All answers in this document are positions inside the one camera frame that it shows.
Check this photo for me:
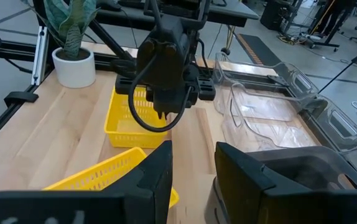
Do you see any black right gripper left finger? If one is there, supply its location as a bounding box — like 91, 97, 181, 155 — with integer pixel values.
0, 139, 174, 224

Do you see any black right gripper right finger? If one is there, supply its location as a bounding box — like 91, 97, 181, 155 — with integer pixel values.
214, 141, 357, 224

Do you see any yellow plastic basket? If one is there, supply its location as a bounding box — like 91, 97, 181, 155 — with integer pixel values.
103, 86, 172, 149
43, 146, 180, 208

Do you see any smoke grey plastic bin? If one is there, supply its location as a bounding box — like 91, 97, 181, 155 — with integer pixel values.
203, 145, 357, 224

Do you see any clear plastic bin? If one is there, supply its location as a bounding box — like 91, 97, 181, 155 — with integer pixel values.
221, 82, 357, 154
212, 52, 320, 116

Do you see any grey side desk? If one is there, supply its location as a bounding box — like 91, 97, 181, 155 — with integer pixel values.
94, 0, 260, 28

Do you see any black hazard-striped floor mat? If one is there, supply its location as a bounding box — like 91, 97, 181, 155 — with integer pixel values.
236, 33, 284, 67

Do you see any white plant pot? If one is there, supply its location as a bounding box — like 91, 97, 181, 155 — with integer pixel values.
51, 46, 97, 89

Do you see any green snake plant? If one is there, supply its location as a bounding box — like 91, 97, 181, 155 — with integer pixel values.
21, 0, 100, 60

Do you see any black cabinet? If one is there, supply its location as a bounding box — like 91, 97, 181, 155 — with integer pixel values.
259, 0, 294, 32

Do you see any silver aluminium bar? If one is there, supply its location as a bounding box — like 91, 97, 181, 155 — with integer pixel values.
31, 26, 49, 86

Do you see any person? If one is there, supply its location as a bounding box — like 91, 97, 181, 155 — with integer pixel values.
314, 0, 351, 37

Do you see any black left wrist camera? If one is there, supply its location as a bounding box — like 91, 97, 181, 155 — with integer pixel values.
152, 86, 200, 116

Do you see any black camera cable loop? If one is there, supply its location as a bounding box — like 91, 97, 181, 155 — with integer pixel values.
127, 54, 195, 133

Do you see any black frame clamp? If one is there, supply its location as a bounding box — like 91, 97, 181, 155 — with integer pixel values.
3, 91, 39, 108

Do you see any black aluminium table frame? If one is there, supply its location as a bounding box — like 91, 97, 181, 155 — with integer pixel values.
0, 26, 325, 153

